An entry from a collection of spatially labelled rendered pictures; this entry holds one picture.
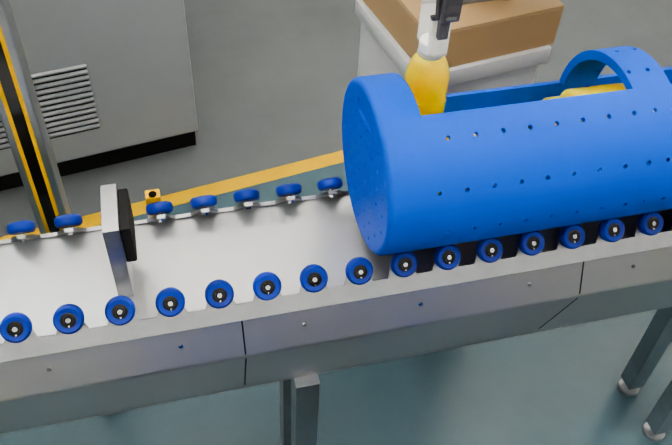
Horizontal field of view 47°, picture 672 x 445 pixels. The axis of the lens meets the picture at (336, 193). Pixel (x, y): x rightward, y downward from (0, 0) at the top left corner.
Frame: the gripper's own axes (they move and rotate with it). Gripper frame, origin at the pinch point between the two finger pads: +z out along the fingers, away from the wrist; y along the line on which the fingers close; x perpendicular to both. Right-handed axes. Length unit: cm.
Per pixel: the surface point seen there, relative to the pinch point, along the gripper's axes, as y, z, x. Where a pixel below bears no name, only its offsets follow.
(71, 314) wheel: 16, 32, -58
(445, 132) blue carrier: 13.4, 8.6, -1.7
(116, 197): 4, 21, -49
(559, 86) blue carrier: -7.5, 20.9, 29.1
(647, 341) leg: -1, 107, 73
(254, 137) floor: -129, 130, -11
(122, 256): 11, 27, -50
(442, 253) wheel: 16.3, 32.6, 0.1
